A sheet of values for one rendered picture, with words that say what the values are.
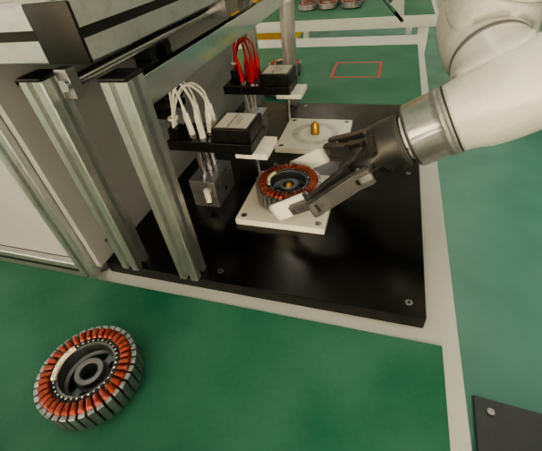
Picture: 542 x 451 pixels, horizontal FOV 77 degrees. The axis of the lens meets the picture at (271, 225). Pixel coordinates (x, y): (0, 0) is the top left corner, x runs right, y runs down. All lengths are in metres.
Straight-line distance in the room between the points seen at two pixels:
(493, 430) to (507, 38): 1.04
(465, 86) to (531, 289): 1.27
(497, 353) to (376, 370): 1.02
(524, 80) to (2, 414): 0.69
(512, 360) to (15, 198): 1.40
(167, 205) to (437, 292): 0.37
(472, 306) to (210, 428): 1.24
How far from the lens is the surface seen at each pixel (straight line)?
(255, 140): 0.55
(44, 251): 0.67
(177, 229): 0.44
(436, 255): 0.57
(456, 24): 0.58
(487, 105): 0.47
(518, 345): 1.48
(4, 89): 0.49
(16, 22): 0.39
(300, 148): 0.75
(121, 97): 0.37
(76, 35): 0.35
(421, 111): 0.49
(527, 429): 1.33
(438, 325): 0.49
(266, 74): 0.75
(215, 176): 0.61
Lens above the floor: 1.14
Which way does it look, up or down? 41 degrees down
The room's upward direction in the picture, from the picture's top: 7 degrees counter-clockwise
